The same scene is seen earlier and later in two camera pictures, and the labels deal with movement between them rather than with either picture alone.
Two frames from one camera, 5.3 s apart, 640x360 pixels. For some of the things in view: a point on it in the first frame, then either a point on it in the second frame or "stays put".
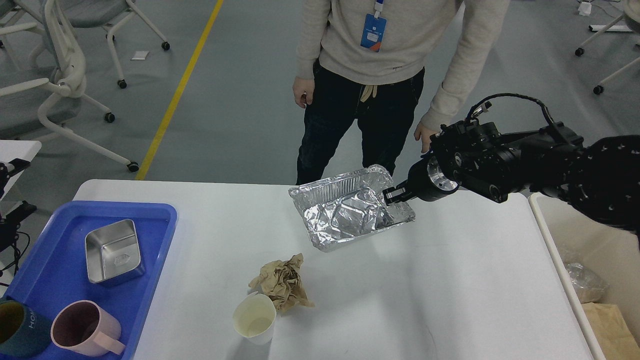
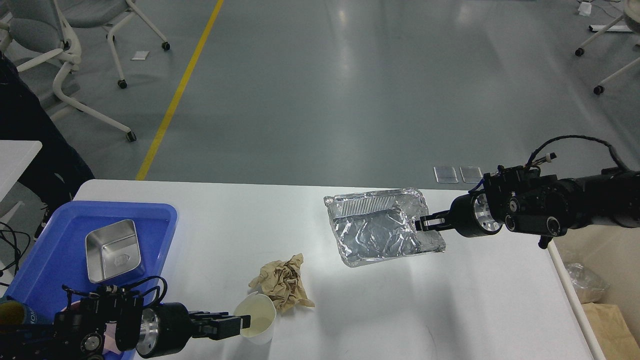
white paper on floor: [140, 55] stays put
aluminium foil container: [340, 210] → [371, 225]
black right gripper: [429, 177] → [470, 215]
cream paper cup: [254, 318] stays put
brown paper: [280, 280] stays put
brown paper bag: [612, 332] stays put
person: [365, 67] → [52, 177]
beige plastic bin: [612, 253] stays put
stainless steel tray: [113, 252] stays put
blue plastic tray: [51, 271] stays put
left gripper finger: [13, 215] → [167, 326]
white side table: [11, 150] stays put
